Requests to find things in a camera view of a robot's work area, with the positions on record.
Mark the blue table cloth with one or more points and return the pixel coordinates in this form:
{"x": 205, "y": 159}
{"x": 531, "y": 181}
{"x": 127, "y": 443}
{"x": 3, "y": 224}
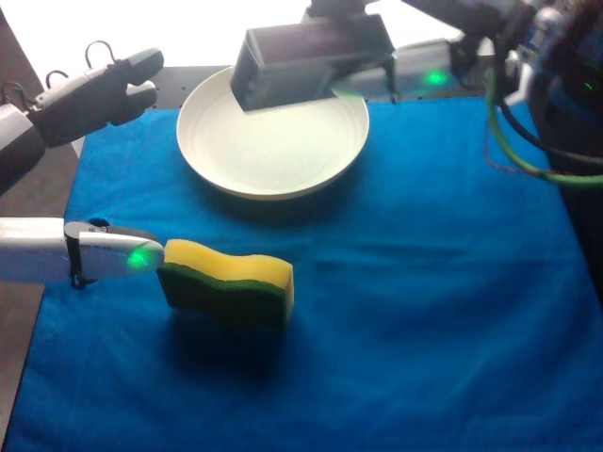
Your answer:
{"x": 377, "y": 329}

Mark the yellow and green sponge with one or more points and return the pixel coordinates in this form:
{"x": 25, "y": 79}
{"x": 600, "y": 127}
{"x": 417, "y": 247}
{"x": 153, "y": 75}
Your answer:
{"x": 226, "y": 287}

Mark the white and black left hand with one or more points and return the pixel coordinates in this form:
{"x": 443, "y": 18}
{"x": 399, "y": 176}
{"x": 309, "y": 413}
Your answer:
{"x": 94, "y": 103}

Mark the white and black right hand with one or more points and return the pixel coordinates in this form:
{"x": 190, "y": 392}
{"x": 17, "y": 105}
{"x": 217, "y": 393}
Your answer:
{"x": 424, "y": 70}

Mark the dark purple box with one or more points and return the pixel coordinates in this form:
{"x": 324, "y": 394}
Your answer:
{"x": 292, "y": 61}

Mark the cream round plate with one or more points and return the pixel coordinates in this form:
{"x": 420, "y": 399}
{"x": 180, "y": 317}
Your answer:
{"x": 273, "y": 150}

